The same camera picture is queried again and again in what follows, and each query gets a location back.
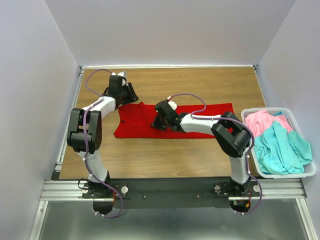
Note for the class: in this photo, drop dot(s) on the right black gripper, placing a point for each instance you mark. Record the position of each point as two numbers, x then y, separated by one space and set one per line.
155 124

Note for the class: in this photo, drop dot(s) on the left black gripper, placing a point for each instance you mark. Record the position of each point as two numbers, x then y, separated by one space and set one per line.
132 96

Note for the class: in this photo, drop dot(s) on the red t shirt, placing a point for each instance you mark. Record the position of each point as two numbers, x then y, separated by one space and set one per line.
136 119

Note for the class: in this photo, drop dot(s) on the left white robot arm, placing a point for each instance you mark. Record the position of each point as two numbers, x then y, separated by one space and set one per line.
85 129

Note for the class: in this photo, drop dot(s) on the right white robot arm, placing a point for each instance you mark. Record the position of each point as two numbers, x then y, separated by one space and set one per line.
231 134

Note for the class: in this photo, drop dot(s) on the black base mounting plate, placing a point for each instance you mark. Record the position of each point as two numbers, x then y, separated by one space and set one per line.
169 193

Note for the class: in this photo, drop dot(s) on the pink t shirt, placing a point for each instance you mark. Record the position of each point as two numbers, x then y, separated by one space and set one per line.
261 120

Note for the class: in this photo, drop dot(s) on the turquoise t shirt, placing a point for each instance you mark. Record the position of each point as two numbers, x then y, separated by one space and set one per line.
279 152

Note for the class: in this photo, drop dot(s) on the white plastic laundry basket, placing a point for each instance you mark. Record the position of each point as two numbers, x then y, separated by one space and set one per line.
310 169

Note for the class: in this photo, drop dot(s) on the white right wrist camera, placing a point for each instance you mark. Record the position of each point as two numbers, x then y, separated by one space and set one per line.
172 104

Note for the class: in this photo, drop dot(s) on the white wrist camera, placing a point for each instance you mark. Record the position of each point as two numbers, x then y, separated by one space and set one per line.
122 74
172 104

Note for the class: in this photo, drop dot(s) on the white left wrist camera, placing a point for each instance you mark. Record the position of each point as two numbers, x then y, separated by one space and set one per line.
122 74

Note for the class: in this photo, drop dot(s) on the aluminium frame rail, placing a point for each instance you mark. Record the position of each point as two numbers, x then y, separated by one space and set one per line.
68 190

